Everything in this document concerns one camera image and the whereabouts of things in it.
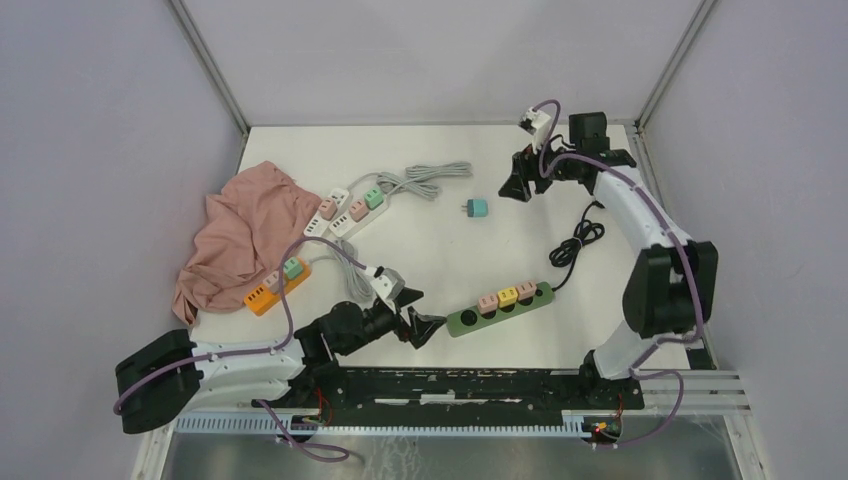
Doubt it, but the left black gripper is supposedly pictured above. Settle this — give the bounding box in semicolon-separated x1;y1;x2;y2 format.
340;286;446;356

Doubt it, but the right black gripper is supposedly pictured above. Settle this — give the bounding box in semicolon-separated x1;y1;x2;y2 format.
498;133;580;202

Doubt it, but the green power strip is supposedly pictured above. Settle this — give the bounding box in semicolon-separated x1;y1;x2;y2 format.
446;282;555;338

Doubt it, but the teal usb charger plug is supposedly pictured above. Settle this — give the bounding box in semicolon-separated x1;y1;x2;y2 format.
462;198;489;218

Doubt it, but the pink charger plug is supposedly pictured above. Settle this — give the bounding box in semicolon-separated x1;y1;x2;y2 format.
476;293;499;316

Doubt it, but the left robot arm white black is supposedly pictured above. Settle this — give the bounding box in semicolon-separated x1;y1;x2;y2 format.
113;288;447;435

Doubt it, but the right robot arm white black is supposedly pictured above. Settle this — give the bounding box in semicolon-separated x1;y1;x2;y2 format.
498;100;718;408

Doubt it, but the yellow charger plug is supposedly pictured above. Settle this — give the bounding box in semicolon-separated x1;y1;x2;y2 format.
496;286;519;309

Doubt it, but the pink charger plug far end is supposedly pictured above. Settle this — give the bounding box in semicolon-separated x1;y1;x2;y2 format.
515;281;537;301

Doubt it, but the pink plug on right strip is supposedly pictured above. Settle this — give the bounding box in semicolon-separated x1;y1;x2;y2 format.
348;199;370;222

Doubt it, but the green plug on white strip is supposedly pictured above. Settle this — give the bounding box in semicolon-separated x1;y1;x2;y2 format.
363;187;385;211

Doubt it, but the white power strip left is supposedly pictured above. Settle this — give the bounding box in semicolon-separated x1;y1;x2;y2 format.
303;188;351;238

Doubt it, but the orange power strip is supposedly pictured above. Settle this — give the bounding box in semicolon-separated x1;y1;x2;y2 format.
244;257;312;317

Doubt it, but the pink cloth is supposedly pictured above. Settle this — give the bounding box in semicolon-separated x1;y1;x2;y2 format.
172;161;322;326

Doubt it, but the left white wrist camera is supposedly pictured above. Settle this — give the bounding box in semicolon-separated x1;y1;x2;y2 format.
364;266;405;312

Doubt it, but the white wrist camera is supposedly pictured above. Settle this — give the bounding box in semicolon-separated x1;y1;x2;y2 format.
518;108;553;153
364;266;405;312

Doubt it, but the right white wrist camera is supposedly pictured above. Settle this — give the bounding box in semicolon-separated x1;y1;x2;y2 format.
518;108;553;153

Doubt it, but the grey coiled cord lower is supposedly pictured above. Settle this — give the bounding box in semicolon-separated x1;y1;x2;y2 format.
306;239;376;305

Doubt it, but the grey coiled cord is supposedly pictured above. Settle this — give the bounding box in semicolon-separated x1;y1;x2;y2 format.
345;160;474;202
306;239;376;305

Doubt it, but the black power cord with plug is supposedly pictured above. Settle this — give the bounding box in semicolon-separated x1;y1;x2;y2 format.
548;199;607;293

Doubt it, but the grey coiled cord upper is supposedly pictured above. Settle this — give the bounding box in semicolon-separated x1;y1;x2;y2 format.
345;160;474;202

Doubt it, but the black mounting base plate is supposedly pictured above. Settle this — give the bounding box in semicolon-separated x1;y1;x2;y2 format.
269;367;645;427

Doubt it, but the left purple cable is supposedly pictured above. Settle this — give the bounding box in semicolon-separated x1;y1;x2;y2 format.
113;235;372;464

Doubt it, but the purple cable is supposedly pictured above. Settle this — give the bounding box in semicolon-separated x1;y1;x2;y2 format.
533;99;706;450
113;235;372;464

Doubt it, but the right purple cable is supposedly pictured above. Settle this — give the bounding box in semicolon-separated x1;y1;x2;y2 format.
533;99;706;450

